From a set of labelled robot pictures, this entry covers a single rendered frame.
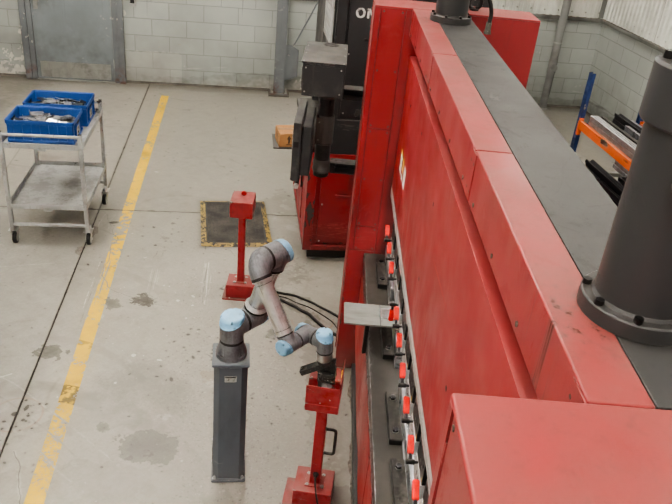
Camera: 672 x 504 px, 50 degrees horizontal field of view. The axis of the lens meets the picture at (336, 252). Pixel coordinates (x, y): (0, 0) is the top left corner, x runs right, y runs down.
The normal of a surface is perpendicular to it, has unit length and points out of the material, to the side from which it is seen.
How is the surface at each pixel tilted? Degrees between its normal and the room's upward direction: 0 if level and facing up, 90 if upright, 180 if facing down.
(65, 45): 90
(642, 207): 90
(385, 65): 90
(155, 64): 90
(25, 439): 0
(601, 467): 0
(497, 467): 0
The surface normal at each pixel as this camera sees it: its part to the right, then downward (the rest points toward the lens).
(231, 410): 0.11, 0.49
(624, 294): -0.76, 0.26
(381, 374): 0.09, -0.87
